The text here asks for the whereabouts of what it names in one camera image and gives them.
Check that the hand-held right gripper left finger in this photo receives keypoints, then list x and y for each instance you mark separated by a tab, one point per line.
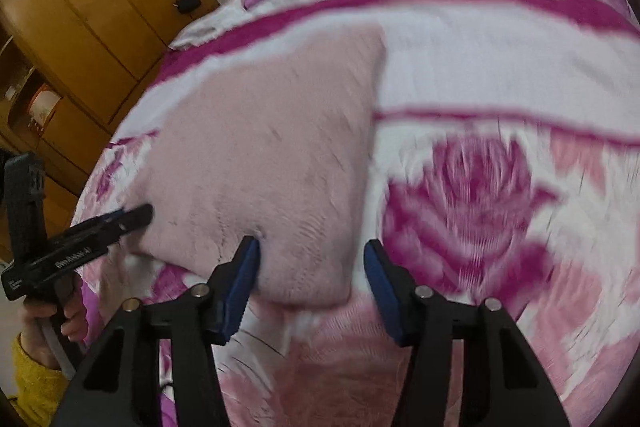
242	279

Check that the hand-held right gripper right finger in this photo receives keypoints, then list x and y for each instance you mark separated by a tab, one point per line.
382	279

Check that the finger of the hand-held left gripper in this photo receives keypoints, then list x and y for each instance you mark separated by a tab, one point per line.
125	219

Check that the pink knit sweater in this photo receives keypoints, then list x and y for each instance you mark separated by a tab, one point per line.
270	147

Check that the person's left hand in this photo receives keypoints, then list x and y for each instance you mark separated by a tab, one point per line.
37	332

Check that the orange and white container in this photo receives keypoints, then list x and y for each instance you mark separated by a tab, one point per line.
44	107

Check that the wooden wardrobe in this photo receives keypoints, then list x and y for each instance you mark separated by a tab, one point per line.
100	7

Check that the small black pouch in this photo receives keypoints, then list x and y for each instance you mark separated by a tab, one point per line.
187	4

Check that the floral pink bedspread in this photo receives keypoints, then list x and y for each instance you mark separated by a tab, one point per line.
475	57

